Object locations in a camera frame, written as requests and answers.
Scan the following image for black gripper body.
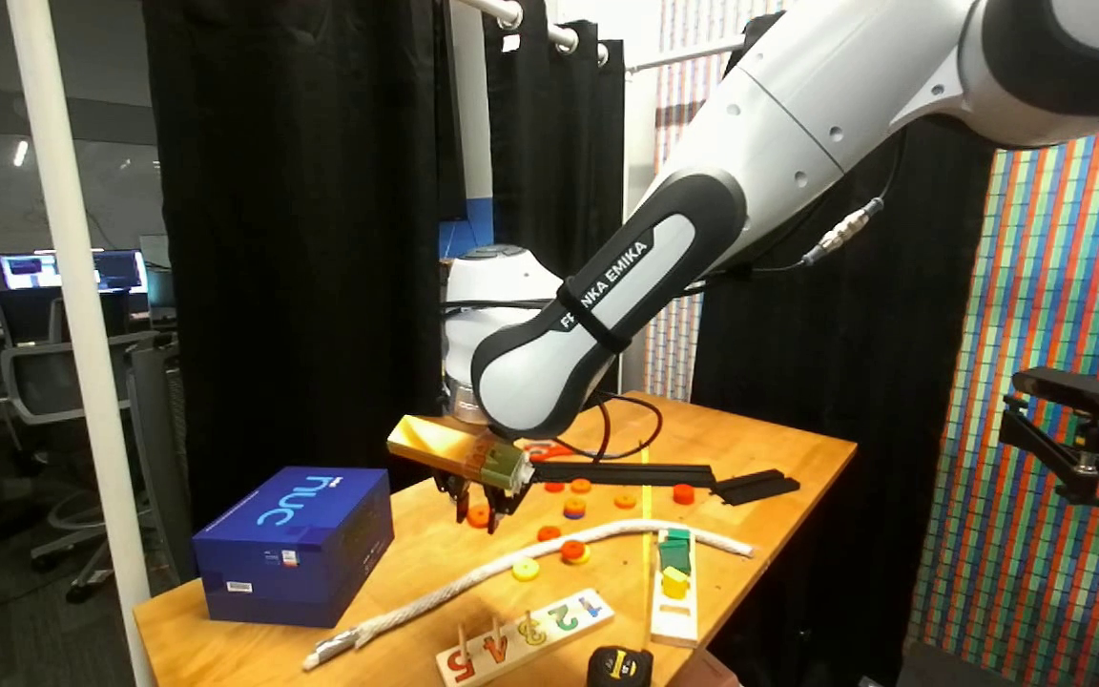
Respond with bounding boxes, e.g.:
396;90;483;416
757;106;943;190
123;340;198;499
430;465;509;506

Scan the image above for wooden number peg board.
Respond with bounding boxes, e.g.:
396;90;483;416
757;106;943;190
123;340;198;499
430;585;617;687

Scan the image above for long black bar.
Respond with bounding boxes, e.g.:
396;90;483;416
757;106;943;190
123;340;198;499
524;459;716;489

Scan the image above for blue NUC cardboard box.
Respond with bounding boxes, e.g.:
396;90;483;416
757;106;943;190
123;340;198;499
188;460;396;628

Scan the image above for green wooden block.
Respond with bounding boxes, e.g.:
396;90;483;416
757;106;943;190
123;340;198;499
655;525;693;568

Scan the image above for black yellow tape measure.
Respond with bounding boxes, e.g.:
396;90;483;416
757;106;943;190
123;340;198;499
584;435;655;687

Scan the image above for white wooden shape board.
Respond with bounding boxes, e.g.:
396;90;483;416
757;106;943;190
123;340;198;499
645;525;701;645

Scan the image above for blue panel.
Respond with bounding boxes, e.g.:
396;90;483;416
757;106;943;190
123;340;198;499
434;195;500;262

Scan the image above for black flat device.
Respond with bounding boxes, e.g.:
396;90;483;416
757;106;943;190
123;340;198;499
715;468;807;506

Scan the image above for wide black curtain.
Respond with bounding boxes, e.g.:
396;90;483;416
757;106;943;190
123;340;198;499
141;0;468;525

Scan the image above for grey office chair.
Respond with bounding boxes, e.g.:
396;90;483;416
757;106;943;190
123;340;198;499
0;332;191;603

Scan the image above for lit computer monitor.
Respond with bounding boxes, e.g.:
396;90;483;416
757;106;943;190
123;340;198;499
90;244;154;296
0;246;64;296

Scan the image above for white metal pole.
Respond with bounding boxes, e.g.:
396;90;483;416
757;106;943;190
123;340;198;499
3;0;155;687

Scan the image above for white curtain rod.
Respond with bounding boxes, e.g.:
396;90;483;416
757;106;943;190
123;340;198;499
459;0;584;57
631;35;744;71

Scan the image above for multicolour patterned backdrop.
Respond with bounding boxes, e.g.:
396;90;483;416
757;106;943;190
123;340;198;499
907;127;1099;687

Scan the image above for olive wrist camera box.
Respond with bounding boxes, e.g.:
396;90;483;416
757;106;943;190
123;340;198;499
387;412;539;499

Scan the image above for orange handled scissors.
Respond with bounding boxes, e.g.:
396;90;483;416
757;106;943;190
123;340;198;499
525;438;617;465

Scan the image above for white braided rope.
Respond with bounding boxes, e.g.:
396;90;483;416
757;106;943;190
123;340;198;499
299;516;757;675

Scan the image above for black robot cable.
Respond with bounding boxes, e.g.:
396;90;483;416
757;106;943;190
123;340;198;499
438;187;890;465

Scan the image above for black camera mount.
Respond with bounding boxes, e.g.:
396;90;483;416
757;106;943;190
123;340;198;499
1000;367;1099;510

